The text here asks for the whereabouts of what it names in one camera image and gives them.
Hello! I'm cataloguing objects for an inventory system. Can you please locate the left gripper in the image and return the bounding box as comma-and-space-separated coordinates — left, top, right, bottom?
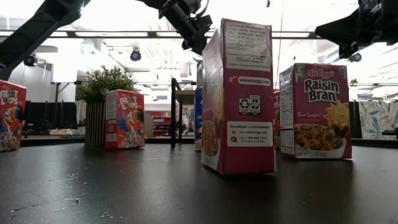
158, 0, 214, 55

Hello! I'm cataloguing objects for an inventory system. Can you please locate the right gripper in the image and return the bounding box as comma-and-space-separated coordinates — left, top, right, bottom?
314, 0, 398, 46

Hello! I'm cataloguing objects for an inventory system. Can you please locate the pink Raisin Bran cereal box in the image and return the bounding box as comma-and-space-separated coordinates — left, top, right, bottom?
279, 62, 353, 160
200, 17, 277, 175

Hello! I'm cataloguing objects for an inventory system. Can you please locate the blue Frosted Flakes cereal box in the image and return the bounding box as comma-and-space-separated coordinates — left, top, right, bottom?
193, 86, 203, 152

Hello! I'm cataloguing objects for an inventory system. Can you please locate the black partition panel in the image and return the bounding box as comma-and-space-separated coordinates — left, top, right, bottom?
24, 101, 77, 137
348, 100, 363, 139

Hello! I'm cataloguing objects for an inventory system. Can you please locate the floral print screen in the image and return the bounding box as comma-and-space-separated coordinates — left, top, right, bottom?
358, 101, 398, 140

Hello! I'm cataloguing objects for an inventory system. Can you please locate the storage rack with coloured bins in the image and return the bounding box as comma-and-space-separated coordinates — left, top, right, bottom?
150, 110, 172, 138

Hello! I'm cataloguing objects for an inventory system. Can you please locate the green plant in striped pot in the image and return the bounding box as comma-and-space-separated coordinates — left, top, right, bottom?
75, 65, 139, 147

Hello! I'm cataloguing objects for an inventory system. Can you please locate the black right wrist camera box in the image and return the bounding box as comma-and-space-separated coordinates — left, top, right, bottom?
338, 42, 359, 60

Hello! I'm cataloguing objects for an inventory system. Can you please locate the wooden shelf with black frame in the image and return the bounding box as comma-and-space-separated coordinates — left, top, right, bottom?
170, 77, 197, 149

